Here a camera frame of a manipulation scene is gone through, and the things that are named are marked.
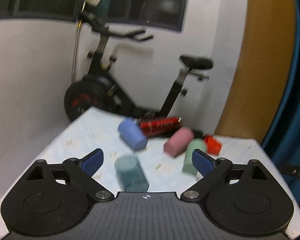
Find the red plastic cup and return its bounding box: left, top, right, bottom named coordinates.
left=204, top=135, right=222, bottom=155

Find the black exercise bike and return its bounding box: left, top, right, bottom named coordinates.
left=64, top=10, right=214, bottom=121

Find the wooden door panel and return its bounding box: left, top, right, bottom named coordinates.
left=215, top=0, right=296, bottom=142

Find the blue cup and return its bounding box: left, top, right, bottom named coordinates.
left=117, top=118, right=148, bottom=151

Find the red metal thermos bottle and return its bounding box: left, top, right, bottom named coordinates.
left=137, top=116, right=183, bottom=138

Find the pink cup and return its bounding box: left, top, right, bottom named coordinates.
left=164, top=127, right=194, bottom=157

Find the green cup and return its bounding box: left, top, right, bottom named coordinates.
left=181, top=138, right=207, bottom=176

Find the metal flexible hose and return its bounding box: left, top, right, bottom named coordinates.
left=71, top=4, right=87, bottom=84

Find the translucent teal cup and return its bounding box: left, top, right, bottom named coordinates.
left=114, top=155, right=149, bottom=192

